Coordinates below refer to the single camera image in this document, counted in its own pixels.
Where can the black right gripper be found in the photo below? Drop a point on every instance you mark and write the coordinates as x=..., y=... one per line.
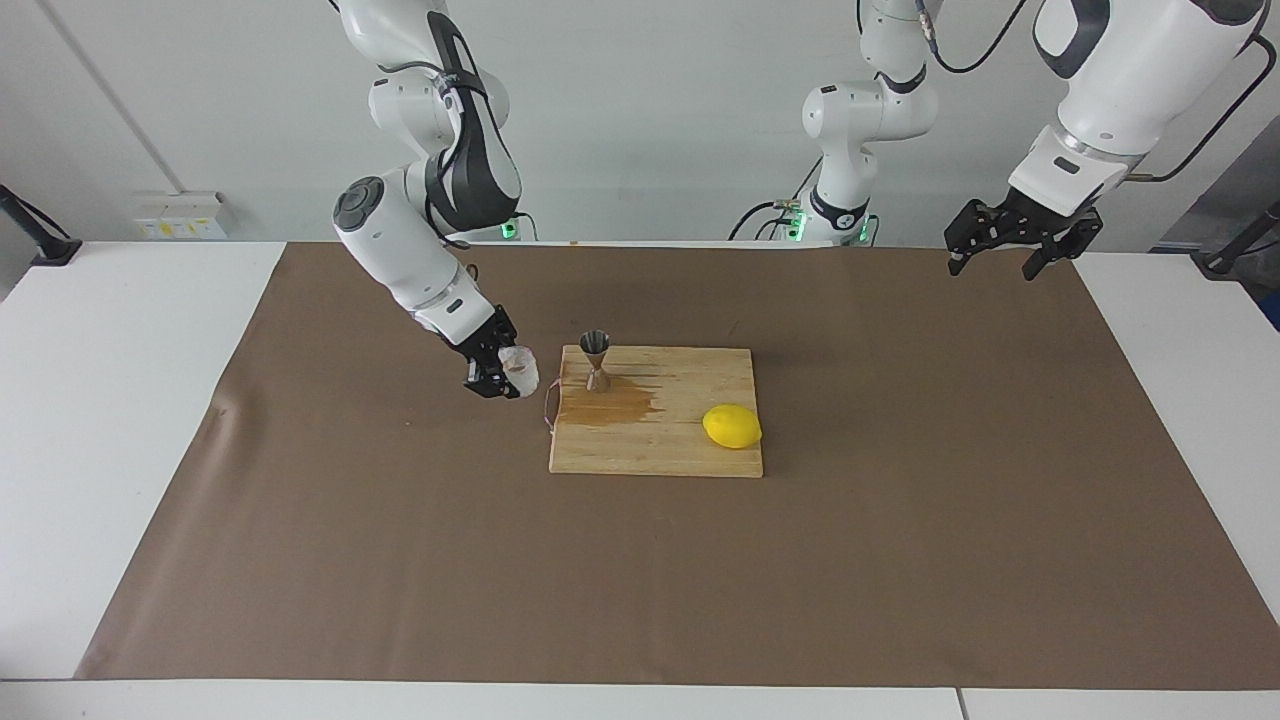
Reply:
x=482, y=340

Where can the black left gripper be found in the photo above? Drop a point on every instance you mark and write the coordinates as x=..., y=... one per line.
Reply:
x=1050, y=220

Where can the small clear glass cup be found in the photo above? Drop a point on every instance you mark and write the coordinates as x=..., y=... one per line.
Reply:
x=520, y=370

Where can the steel double jigger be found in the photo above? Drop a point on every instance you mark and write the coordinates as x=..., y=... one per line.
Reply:
x=596, y=360

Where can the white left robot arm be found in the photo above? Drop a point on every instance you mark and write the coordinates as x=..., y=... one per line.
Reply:
x=1130, y=60

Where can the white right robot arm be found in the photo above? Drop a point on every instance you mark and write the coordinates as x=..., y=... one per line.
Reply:
x=400, y=250

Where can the wooden cutting board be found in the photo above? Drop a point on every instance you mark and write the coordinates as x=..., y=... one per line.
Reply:
x=650, y=440

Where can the brown table mat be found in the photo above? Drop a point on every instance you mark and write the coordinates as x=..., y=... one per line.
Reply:
x=400, y=560

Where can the black clamp stand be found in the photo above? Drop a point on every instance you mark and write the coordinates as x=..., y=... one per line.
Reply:
x=40, y=240
x=1235, y=250

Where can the yellow lemon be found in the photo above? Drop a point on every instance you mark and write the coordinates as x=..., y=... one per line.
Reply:
x=732, y=427

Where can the blue object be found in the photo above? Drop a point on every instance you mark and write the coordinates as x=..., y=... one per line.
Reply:
x=1273, y=310

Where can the white wall socket box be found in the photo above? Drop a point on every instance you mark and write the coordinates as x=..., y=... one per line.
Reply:
x=180, y=215

